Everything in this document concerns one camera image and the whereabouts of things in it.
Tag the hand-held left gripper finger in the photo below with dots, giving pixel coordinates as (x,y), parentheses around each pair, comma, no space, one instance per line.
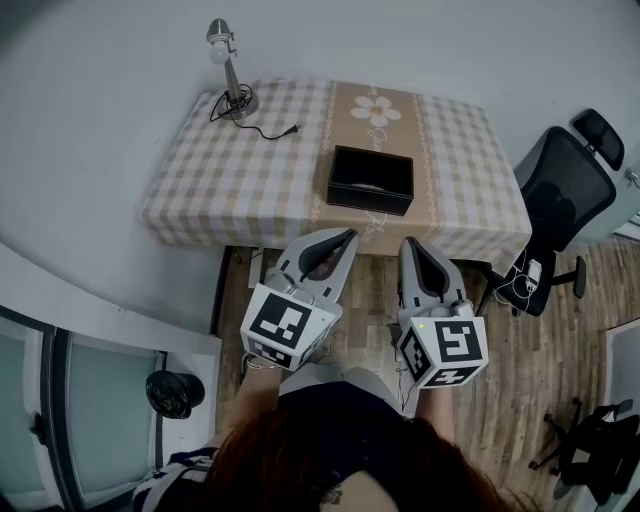
(312,241)
(340,272)

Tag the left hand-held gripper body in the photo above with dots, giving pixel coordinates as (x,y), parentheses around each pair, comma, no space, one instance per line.
(280,325)

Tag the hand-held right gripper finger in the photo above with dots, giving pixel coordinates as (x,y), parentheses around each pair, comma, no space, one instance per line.
(442,270)
(406,272)

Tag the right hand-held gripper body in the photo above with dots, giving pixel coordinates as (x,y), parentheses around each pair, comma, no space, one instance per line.
(450,350)

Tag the black box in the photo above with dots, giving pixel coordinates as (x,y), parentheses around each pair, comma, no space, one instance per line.
(370,199)

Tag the person's left forearm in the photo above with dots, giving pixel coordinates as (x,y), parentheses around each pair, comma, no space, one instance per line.
(260,395)

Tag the person's right forearm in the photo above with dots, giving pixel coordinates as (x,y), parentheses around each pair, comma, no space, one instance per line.
(435,410)

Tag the person's legs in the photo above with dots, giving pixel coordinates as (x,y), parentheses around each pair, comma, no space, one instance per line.
(320,375)

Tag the white charger block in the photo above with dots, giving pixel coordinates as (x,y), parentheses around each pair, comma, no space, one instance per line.
(533,272)

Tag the checkered beige tablecloth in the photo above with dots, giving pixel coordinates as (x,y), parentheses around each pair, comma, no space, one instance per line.
(240,175)

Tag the black mesh office chair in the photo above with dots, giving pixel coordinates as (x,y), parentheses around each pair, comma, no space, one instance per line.
(565,195)

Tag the silver desk lamp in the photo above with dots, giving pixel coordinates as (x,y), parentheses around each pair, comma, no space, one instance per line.
(231,75)

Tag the striped dark white cloth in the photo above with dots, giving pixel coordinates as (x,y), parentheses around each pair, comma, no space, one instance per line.
(170,475)

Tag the glass sliding door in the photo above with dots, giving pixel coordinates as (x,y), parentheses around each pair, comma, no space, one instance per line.
(100,400)

